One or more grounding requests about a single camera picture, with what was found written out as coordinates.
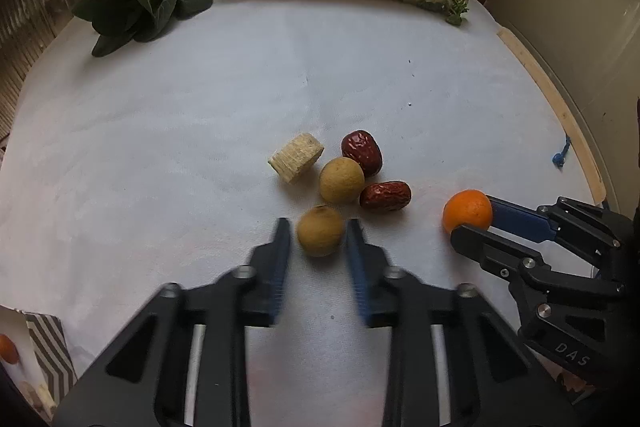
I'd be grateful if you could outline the orange tangerine with stem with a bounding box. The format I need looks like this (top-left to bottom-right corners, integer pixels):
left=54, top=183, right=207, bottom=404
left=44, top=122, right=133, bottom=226
left=0, top=334, right=21, bottom=365

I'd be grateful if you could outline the brown longan front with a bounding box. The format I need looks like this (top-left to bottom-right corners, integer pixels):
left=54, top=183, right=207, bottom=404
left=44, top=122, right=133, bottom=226
left=296, top=205, right=345, bottom=257

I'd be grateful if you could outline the brown longan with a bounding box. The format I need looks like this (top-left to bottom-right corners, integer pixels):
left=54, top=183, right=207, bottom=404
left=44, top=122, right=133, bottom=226
left=319, top=157, right=364, bottom=205
left=296, top=205, right=345, bottom=257

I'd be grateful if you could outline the corn cob piece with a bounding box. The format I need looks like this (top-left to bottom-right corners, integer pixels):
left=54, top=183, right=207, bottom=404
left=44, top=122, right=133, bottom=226
left=18, top=381, right=58, bottom=423
left=268, top=133, right=324, bottom=183

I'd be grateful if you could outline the person right hand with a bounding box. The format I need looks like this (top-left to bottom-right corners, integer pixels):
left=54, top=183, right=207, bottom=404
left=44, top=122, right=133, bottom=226
left=555, top=371, right=594, bottom=403

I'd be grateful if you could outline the striped white cardboard tray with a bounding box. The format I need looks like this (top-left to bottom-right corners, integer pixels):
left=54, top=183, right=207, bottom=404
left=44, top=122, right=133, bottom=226
left=1, top=307, right=77, bottom=426

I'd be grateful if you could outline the red jujube front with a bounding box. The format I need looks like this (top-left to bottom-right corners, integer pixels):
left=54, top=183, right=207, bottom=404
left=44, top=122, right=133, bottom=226
left=358, top=181, right=412, bottom=212

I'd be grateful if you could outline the red jujube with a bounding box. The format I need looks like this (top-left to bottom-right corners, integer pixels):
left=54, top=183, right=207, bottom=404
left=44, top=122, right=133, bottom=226
left=358, top=181, right=412, bottom=212
left=341, top=130, right=383, bottom=178

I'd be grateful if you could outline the brown longan back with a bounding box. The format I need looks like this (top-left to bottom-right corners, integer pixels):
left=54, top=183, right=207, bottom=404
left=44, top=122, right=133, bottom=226
left=319, top=157, right=364, bottom=205

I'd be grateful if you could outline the red jujube back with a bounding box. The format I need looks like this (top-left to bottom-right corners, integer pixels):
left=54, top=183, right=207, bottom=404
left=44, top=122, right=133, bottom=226
left=341, top=130, right=383, bottom=178

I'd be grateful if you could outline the corn cob piece back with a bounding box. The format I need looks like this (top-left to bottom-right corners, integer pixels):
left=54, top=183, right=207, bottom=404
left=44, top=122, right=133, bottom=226
left=268, top=133, right=324, bottom=183

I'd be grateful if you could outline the green leafy vegetable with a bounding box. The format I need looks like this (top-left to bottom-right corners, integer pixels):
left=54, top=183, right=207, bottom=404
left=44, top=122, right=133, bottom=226
left=72, top=0, right=213, bottom=57

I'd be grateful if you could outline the blue string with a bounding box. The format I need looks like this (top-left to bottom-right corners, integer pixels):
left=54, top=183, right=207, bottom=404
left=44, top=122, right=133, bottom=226
left=551, top=134, right=573, bottom=169

